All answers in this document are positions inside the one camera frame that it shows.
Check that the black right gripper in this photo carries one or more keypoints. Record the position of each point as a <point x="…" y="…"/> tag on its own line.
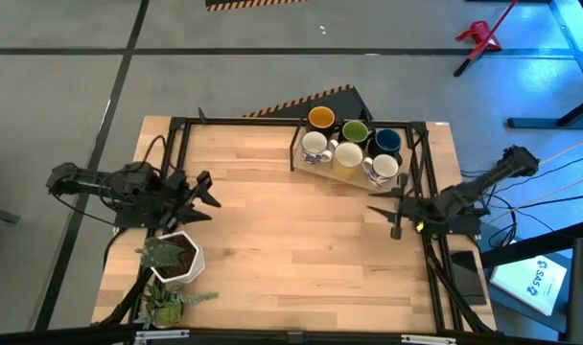
<point x="409" y="211"/>

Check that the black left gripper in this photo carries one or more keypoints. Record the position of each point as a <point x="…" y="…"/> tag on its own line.
<point x="179" y="199"/>

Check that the white mug blue pattern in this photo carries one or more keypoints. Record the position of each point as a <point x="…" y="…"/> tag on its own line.
<point x="314" y="144"/>
<point x="383" y="168"/>

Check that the yellow mug white interior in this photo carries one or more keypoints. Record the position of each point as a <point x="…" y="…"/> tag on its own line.
<point x="347" y="158"/>

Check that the dark mug blue interior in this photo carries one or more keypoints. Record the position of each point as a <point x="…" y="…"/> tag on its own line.
<point x="387" y="140"/>

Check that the black mug green interior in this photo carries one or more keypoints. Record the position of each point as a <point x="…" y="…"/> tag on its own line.
<point x="356" y="130"/>

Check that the black mug yellow interior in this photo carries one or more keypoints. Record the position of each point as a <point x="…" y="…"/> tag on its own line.
<point x="320" y="119"/>

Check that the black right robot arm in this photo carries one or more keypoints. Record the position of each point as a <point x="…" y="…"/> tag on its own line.
<point x="464" y="194"/>

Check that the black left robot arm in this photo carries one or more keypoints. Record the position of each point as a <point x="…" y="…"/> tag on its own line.
<point x="80" y="179"/>

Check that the white hexagonal planter pot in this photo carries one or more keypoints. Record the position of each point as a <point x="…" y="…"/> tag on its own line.
<point x="195" y="266"/>

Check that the green spiky succulent plant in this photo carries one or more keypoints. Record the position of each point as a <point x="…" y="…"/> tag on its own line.
<point x="159" y="254"/>

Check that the small green succulent plant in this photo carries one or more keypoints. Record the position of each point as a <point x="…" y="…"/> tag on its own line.
<point x="162" y="299"/>

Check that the black flat phone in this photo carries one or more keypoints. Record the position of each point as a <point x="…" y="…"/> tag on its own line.
<point x="468" y="278"/>

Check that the black ramp hazard striped edge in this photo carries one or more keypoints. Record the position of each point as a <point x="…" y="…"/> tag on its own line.
<point x="334" y="103"/>

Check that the small green plant pot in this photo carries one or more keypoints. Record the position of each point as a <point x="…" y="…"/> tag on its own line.
<point x="169" y="316"/>

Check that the black foreground bar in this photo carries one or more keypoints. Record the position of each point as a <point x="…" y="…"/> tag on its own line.
<point x="272" y="338"/>

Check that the black slanted beam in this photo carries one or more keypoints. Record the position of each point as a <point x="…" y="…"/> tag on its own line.
<point x="536" y="245"/>

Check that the white box blue logo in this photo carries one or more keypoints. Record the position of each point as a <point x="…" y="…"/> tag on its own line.
<point x="529" y="285"/>

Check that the black desk leg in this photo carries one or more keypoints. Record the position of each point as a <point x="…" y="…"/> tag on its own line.
<point x="536" y="123"/>

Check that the red floor stand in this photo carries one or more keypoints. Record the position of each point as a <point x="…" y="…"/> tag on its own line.
<point x="481" y="36"/>

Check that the black mat hazard striped edge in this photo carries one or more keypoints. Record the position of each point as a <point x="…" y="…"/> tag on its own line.
<point x="243" y="4"/>

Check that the wooden mug rack black frame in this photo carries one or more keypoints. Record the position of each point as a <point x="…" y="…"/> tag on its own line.
<point x="320" y="170"/>

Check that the black metal table frame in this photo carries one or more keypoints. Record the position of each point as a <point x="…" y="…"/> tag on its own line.
<point x="253" y="121"/>

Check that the silver metal bracket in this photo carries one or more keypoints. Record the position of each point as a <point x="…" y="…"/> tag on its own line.
<point x="428" y="339"/>
<point x="162" y="334"/>

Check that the blue lit metal frame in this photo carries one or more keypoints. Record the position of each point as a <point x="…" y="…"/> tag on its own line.
<point x="567" y="29"/>

